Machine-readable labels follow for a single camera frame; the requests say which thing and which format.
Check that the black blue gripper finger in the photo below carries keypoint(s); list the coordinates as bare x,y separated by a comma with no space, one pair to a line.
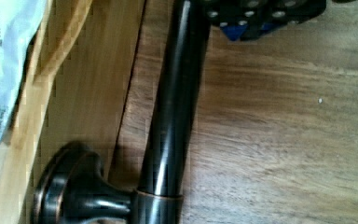
247,20

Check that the white snack bag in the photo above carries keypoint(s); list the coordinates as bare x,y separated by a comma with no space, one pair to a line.
19,21

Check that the dark metal drawer handle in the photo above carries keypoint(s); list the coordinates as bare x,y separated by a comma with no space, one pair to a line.
72,190

